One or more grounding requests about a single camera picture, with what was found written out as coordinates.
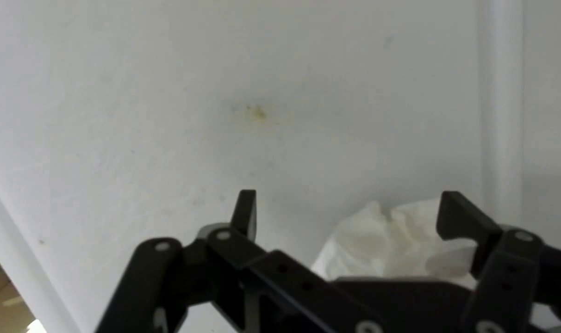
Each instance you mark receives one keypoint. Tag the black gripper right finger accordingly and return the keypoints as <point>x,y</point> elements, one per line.
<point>508,278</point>

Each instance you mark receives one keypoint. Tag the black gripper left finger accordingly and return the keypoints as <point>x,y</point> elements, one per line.
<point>280,278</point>

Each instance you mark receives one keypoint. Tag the white paper towel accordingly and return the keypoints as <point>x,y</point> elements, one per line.
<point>379,246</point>

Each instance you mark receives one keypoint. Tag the white cutting board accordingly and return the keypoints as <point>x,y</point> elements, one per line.
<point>169,93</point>

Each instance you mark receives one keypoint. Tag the white gas stove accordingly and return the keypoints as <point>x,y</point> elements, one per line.
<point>554,93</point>

